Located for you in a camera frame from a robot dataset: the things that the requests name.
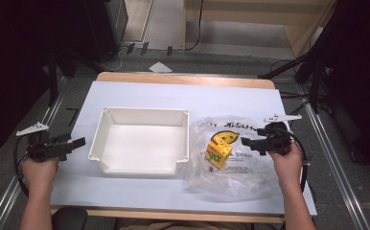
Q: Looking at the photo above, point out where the black metal stand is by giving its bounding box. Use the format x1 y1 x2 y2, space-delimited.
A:
43 47 79 107

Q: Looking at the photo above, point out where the yellow box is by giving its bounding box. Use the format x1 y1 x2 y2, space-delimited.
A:
204 139 235 170

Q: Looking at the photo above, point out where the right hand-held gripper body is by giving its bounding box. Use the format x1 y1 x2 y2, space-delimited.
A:
256 113 303 157

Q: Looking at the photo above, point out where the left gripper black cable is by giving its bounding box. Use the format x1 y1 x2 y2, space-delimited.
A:
12 135 35 198

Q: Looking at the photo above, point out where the white paper sheet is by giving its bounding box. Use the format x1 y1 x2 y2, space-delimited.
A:
148 61 173 74

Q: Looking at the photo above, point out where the clear plastic bag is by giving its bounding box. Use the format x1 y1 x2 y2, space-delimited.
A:
184 115 290 199

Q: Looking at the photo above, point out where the light wooden platform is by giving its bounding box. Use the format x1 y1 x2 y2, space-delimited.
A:
182 0 337 59

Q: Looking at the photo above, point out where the metal floor rail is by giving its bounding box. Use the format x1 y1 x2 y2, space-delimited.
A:
297 92 370 230
0 76 70 230

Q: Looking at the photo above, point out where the black floor cable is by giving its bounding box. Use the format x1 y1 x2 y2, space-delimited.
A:
184 0 205 52

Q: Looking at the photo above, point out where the black tripod stand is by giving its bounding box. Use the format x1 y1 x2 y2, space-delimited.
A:
258 47 335 115

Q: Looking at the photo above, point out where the white plastic tray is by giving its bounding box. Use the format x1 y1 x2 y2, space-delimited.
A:
87 106 191 176

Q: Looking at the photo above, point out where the white table cover board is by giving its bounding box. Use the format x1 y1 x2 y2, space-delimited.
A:
50 80 318 217

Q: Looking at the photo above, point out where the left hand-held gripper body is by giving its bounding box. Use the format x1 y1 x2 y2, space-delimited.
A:
15 122 69 162

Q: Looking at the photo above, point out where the black cabinet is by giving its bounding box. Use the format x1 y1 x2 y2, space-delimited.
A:
77 0 129 63

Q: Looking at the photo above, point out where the person's lap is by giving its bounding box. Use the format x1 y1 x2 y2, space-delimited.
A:
114 218 283 230

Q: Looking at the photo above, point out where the person's right hand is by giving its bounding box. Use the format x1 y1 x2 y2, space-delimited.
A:
267 141 304 188

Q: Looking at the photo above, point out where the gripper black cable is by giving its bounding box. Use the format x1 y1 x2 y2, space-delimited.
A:
277 126 310 195
12 135 35 198

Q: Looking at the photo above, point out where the black stool seat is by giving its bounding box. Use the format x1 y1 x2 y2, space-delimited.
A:
51 206 89 230

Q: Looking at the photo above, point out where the person's left hand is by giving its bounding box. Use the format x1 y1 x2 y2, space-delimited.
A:
20 155 60 194

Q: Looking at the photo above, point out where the white floor cable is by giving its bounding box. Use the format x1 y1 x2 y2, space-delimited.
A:
100 44 133 73

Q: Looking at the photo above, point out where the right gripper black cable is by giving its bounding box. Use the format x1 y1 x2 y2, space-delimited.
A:
277 126 310 195

